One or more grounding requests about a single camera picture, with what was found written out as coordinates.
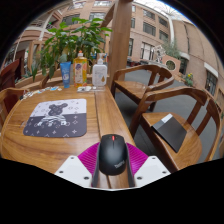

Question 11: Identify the dark red wooden lectern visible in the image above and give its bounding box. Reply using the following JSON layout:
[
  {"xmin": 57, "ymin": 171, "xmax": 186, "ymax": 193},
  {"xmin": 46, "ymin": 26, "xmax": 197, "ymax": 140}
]
[{"xmin": 0, "ymin": 59, "xmax": 22, "ymax": 91}]

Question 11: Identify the black computer mouse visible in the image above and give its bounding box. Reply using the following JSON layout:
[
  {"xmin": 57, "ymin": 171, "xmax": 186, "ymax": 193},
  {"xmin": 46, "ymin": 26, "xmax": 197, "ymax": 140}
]
[{"xmin": 97, "ymin": 133, "xmax": 129, "ymax": 177}]

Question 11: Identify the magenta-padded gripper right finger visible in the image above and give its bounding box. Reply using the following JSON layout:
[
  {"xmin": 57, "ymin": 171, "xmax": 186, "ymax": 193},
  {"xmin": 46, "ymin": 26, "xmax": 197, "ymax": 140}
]
[{"xmin": 126, "ymin": 142, "xmax": 172, "ymax": 188}]

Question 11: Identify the green potted plant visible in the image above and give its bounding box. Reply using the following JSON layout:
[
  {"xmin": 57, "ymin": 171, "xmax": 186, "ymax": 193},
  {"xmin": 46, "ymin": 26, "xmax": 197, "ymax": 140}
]
[{"xmin": 31, "ymin": 17, "xmax": 113, "ymax": 83}]

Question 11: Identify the yellow flowering plant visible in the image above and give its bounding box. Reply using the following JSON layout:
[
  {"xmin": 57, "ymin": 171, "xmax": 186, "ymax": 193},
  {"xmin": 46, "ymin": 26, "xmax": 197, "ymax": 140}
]
[{"xmin": 184, "ymin": 73, "xmax": 195, "ymax": 87}]

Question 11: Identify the wooden armchair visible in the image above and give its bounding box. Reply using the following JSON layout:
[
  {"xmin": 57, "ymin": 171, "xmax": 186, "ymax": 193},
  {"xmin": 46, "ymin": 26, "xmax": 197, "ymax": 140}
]
[
  {"xmin": 129, "ymin": 86, "xmax": 224, "ymax": 173},
  {"xmin": 0, "ymin": 87, "xmax": 26, "ymax": 130},
  {"xmin": 110, "ymin": 64, "xmax": 175, "ymax": 113}
]

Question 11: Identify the black flat notebook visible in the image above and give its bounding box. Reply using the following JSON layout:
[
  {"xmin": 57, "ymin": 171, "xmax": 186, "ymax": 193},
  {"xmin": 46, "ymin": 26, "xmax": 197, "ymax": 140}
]
[{"xmin": 151, "ymin": 113, "xmax": 188, "ymax": 154}]

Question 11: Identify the black and white mouse pad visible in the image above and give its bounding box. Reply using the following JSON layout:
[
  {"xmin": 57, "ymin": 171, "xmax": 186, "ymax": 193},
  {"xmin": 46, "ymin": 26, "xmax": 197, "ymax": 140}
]
[{"xmin": 22, "ymin": 98, "xmax": 88, "ymax": 139}]

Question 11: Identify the blue squeeze tube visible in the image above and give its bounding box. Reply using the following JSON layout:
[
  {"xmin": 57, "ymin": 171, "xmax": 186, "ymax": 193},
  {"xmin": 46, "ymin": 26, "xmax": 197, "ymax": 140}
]
[{"xmin": 59, "ymin": 61, "xmax": 72, "ymax": 89}]

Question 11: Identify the white pump bottle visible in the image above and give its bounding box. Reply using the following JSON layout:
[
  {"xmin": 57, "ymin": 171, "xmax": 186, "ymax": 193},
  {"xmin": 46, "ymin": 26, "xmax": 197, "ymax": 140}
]
[{"xmin": 91, "ymin": 53, "xmax": 108, "ymax": 88}]

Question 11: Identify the small white case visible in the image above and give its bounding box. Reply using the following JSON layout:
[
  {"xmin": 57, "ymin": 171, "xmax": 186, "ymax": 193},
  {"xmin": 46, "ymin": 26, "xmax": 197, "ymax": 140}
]
[{"xmin": 77, "ymin": 85, "xmax": 93, "ymax": 93}]

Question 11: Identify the yellow detergent bottle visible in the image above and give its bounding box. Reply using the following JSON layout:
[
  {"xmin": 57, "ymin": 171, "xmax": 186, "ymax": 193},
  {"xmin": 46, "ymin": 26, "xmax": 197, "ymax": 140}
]
[{"xmin": 72, "ymin": 50, "xmax": 89, "ymax": 89}]

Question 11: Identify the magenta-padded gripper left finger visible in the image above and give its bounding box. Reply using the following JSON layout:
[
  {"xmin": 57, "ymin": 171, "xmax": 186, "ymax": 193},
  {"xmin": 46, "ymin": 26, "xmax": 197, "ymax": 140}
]
[{"xmin": 54, "ymin": 141, "xmax": 101, "ymax": 189}]

